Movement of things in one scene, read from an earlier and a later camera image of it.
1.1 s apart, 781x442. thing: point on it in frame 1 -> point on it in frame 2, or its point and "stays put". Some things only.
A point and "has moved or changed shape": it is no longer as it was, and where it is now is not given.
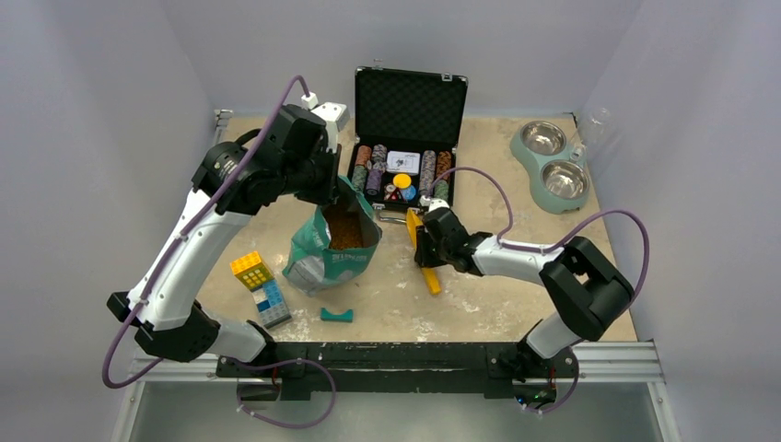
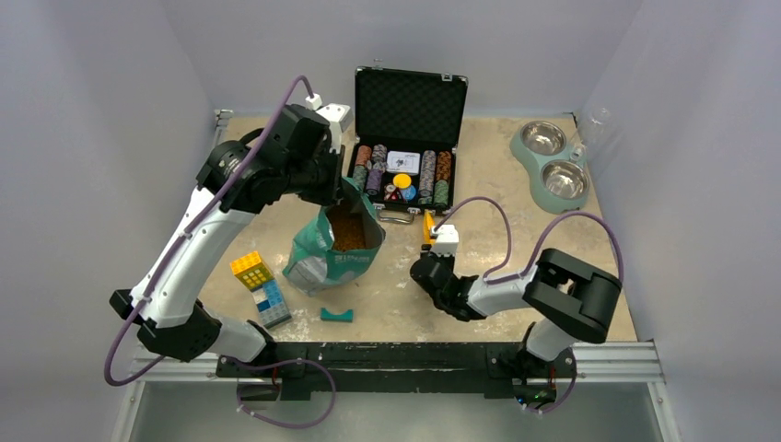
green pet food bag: [338, 246] stays put
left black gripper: [328, 191] stays put
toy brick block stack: [252, 272] stays put
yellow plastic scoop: [414, 221] has moved or changed shape
